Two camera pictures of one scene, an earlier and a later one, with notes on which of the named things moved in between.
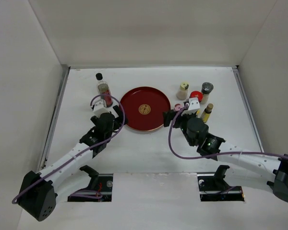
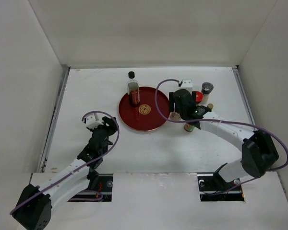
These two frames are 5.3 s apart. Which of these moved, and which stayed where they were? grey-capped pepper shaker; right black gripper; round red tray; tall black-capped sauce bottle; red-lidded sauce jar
Moved: right black gripper; tall black-capped sauce bottle
Stayed: round red tray; red-lidded sauce jar; grey-capped pepper shaker
